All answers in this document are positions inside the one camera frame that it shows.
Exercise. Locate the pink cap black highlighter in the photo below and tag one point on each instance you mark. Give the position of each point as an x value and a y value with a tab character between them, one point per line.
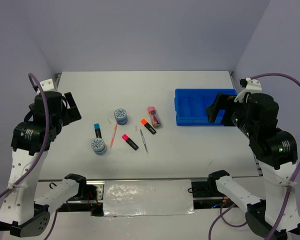
130	142

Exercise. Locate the thin grey pen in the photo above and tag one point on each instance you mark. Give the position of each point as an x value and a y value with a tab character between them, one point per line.
144	141

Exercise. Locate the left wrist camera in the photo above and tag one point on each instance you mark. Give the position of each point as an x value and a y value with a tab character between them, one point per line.
48	85

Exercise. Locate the blue cap black highlighter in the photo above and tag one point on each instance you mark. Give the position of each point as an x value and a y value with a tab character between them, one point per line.
97	131

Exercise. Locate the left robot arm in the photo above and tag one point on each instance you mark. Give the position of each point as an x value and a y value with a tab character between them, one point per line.
22	214

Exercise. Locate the orange cap black highlighter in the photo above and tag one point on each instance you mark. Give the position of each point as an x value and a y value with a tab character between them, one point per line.
148	126

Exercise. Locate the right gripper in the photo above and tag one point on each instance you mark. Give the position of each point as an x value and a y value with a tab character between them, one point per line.
221	100

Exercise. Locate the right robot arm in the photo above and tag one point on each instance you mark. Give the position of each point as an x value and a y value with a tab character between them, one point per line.
277	215

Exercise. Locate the silver foil sheet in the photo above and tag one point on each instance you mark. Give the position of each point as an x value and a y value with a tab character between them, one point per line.
147	198

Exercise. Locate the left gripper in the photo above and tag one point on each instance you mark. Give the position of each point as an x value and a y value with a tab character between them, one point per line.
71	114

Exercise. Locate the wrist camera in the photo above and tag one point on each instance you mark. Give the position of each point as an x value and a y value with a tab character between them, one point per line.
48	85
250	85

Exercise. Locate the orange clear pen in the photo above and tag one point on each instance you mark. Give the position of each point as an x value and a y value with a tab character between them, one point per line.
113	135

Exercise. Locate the blue plastic sorting bin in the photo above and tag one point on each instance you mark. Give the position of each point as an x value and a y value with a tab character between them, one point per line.
191	103

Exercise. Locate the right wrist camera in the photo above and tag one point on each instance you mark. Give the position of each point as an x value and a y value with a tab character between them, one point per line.
250	85

